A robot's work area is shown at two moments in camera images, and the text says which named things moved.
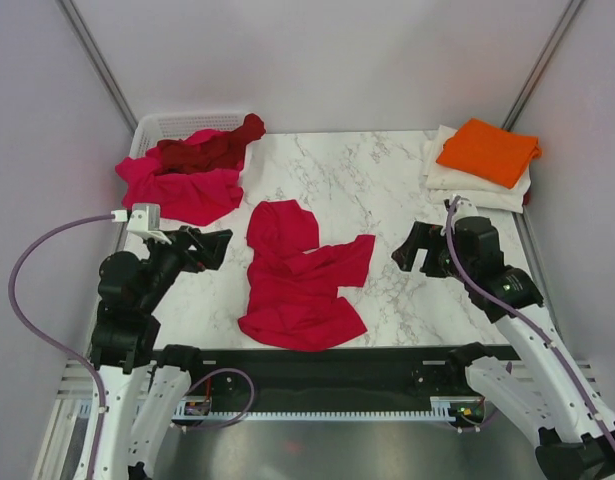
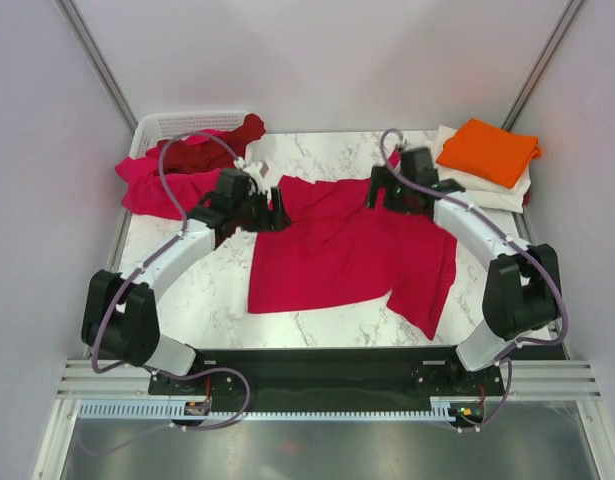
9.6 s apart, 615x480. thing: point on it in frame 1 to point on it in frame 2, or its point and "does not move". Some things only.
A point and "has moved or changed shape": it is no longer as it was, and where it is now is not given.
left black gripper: [210, 250] to [279, 220]
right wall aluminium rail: [541, 62] does not move
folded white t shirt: [443, 182] does not move
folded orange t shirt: [490, 151] does not move
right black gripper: [424, 235] to [381, 176]
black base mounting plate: [393, 379] does not move
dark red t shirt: [222, 151] does not move
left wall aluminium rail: [97, 61] does not move
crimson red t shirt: [293, 289] has moved or changed shape
